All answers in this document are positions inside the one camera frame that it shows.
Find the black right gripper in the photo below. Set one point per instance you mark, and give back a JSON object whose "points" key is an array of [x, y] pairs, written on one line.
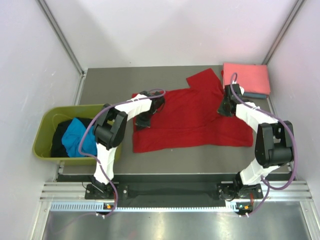
{"points": [[221, 111]]}

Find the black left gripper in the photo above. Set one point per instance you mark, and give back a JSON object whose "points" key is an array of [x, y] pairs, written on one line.
{"points": [[140, 124]]}

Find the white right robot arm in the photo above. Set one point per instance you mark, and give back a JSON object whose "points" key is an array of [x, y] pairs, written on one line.
{"points": [[275, 143]]}

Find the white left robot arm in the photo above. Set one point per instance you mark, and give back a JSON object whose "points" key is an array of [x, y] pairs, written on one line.
{"points": [[109, 127]]}

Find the folded pink t shirt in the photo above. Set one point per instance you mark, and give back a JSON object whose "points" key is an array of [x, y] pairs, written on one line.
{"points": [[251, 77]]}

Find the cyan t shirt in bin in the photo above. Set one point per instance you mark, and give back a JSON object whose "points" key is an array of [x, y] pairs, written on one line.
{"points": [[72, 137]]}

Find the black t shirt in bin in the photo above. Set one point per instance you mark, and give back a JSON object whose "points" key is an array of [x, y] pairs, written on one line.
{"points": [[57, 149]]}

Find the green plastic bin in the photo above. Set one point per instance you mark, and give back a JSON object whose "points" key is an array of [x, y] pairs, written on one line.
{"points": [[42, 145]]}

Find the left aluminium corner post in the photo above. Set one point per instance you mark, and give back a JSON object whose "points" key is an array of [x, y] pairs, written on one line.
{"points": [[60, 35]]}

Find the aluminium corner post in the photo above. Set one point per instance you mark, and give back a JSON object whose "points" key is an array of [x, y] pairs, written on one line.
{"points": [[60, 35], [293, 13]]}

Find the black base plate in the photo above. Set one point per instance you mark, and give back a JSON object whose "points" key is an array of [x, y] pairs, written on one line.
{"points": [[131, 191]]}

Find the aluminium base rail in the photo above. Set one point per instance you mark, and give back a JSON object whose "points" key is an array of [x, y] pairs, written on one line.
{"points": [[67, 193]]}

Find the right aluminium corner post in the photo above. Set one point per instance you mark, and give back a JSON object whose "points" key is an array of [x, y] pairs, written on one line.
{"points": [[293, 13]]}

